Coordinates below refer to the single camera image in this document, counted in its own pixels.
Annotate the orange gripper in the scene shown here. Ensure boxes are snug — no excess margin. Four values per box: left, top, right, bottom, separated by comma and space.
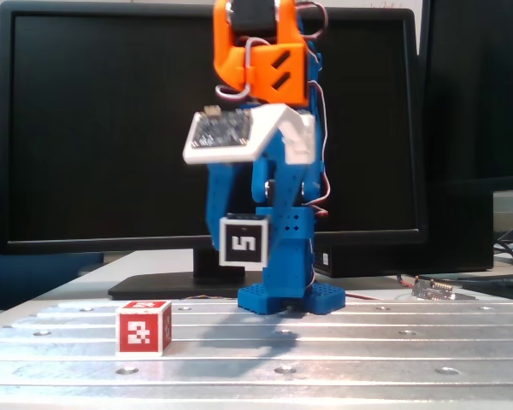
204, 0, 316, 273

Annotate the black marker cube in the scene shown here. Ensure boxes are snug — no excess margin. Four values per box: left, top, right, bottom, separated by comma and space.
218, 214, 271, 269

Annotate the blue robot arm with base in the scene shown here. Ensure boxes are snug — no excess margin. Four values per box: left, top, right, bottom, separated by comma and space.
238, 40, 346, 318

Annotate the red marker cube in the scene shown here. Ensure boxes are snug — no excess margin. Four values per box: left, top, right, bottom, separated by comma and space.
115, 300, 174, 358

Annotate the black Dell computer monitor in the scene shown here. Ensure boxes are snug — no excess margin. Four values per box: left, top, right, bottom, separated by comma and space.
0, 0, 429, 301

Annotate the small motor controller board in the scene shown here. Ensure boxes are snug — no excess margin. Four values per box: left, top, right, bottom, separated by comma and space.
412, 276, 476, 301

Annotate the dark office chair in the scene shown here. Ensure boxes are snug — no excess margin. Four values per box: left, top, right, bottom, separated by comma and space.
0, 190, 107, 312

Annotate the black unbranded computer monitor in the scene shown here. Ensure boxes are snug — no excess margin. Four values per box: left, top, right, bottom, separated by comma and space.
417, 0, 513, 194

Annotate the small camera circuit board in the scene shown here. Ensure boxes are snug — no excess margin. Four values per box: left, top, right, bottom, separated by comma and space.
188, 104, 260, 151

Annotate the red white black servo cable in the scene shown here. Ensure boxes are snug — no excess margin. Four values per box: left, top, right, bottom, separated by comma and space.
307, 237, 320, 296
215, 36, 257, 103
294, 0, 331, 219

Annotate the thin multicoloured wire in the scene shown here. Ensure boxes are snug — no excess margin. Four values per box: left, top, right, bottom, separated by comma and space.
174, 294, 239, 302

